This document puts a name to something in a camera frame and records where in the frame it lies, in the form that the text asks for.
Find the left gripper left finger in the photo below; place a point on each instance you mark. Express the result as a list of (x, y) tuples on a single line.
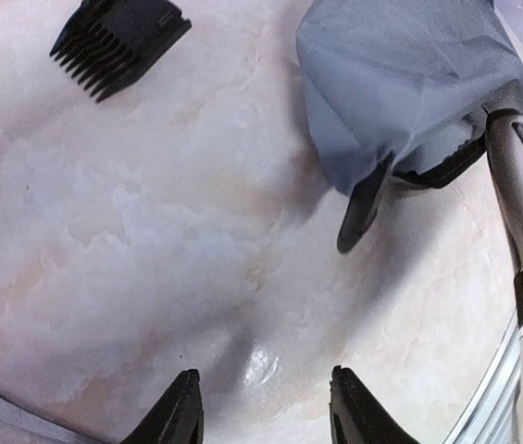
[(176, 418)]

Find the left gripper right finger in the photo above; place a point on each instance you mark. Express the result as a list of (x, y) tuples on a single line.
[(357, 417)]

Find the grey zip pouch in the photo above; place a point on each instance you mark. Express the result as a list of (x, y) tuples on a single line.
[(402, 89)]

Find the black clipper guard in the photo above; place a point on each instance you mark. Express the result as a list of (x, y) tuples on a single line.
[(106, 46)]

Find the aluminium front rail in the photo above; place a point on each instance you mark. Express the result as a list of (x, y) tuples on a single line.
[(488, 417)]

